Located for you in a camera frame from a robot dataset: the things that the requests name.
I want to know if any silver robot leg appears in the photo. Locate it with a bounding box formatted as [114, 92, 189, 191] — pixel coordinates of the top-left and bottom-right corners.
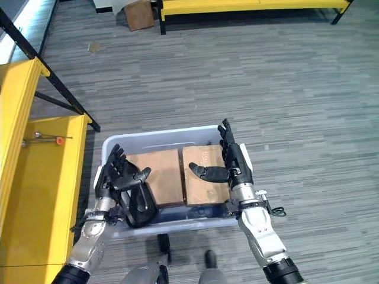
[121, 263, 169, 284]
[198, 250, 227, 284]

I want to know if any brown cardboard sheet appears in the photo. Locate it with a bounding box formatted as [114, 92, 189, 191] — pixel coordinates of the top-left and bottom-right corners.
[125, 149, 184, 207]
[181, 144, 231, 205]

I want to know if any brown cardboard box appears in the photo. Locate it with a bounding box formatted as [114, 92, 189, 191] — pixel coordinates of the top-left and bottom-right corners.
[123, 0, 155, 33]

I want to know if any silver robot right leg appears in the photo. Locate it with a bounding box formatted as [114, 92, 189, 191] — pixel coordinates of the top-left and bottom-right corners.
[198, 250, 227, 284]

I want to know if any white cloth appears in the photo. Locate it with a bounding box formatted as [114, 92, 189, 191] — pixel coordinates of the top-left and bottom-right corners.
[94, 0, 158, 15]

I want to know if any thin metal rod tool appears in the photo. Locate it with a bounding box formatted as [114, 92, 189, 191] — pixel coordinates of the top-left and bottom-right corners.
[22, 131, 73, 148]

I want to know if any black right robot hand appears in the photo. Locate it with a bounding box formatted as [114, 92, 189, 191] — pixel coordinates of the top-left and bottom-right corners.
[188, 118, 254, 186]

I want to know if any black sole-shaped part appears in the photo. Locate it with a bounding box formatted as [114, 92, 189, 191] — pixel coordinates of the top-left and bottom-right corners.
[125, 182, 159, 228]

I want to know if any yellow shelf with black frame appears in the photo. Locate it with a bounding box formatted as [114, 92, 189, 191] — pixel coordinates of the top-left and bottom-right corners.
[0, 5, 101, 284]

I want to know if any translucent plastic box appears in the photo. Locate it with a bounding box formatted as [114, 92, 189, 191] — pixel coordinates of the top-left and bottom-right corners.
[94, 125, 241, 239]

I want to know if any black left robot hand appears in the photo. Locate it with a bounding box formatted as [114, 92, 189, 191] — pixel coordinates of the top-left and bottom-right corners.
[94, 144, 152, 199]

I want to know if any yellow bench with black legs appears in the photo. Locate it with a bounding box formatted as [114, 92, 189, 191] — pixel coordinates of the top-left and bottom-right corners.
[156, 0, 355, 36]

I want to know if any black stand under box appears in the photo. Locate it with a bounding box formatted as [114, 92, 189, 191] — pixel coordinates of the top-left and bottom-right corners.
[157, 233, 172, 263]

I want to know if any silver robot left leg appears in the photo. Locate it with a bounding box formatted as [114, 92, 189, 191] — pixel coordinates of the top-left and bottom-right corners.
[121, 263, 169, 284]

